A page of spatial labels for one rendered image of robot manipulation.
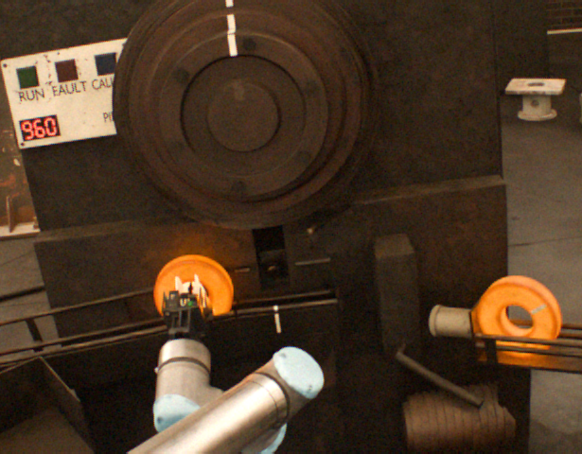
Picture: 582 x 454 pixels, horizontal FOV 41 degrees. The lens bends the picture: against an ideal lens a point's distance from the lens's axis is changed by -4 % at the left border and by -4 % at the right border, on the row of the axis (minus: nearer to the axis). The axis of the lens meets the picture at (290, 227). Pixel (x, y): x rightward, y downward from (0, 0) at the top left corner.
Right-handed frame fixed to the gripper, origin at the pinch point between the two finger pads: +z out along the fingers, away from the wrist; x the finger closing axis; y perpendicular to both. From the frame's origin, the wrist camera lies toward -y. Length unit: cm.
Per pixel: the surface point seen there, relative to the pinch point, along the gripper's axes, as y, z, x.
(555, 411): -85, 21, -88
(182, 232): 6.9, 8.1, 1.0
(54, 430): -8.8, -26.4, 27.0
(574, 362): -5, -27, -68
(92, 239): 7.6, 8.2, 19.4
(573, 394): -87, 28, -95
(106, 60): 40.2, 20.9, 10.2
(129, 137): 31.9, 5.2, 5.6
